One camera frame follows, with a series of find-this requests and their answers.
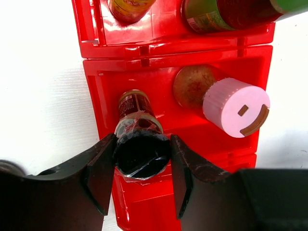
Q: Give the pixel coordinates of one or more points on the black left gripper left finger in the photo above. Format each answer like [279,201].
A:
[72,196]

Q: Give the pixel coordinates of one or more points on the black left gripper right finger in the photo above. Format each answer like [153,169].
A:
[208,198]

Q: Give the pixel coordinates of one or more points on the small dark pepper shaker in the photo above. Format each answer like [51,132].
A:
[142,149]

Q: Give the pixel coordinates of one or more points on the pink-lidded spice jar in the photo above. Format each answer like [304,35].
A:
[237,108]

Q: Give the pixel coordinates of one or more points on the green-label red sauce bottle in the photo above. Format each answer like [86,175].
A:
[207,16]

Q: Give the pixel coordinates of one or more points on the yellow-label brown sauce bottle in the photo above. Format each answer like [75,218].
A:
[130,11]

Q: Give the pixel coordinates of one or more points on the red-lidded brown sauce jar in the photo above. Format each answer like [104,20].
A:
[12,168]

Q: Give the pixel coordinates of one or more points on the red plastic divided bin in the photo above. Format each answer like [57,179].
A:
[148,54]

